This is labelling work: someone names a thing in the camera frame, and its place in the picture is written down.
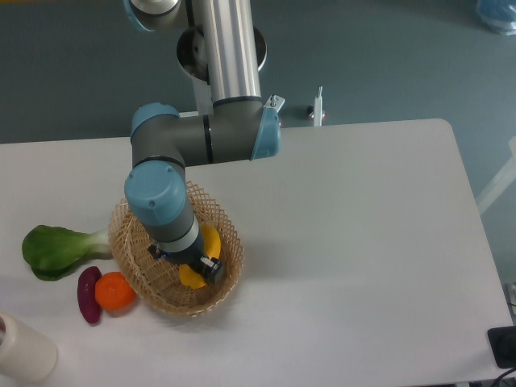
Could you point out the black device at edge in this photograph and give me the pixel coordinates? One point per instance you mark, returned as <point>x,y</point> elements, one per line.
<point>502,343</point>

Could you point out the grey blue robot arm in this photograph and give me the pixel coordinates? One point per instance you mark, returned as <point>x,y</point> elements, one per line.
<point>164,145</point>

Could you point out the orange tangerine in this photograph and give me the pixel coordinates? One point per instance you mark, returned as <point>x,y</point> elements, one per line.
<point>113,292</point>

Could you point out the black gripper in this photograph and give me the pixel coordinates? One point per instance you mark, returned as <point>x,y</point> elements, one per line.
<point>189,250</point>

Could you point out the white frame leg right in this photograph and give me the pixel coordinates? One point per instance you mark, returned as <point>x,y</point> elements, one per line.
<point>499,183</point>

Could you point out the yellow mango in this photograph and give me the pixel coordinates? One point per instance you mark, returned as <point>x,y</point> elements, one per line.
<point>208,269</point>

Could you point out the green bok choy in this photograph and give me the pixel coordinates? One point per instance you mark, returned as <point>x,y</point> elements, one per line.
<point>55,252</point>

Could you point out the cream cylindrical bottle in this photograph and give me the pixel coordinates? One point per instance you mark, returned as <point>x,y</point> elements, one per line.
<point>27,355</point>

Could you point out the white levelling foot bracket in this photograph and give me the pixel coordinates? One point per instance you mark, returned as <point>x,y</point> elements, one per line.
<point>315,112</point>

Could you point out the purple sweet potato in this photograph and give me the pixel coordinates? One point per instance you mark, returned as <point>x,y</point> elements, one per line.
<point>88,306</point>

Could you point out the blue bag in corner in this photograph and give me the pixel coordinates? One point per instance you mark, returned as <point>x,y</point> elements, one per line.
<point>499,15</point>

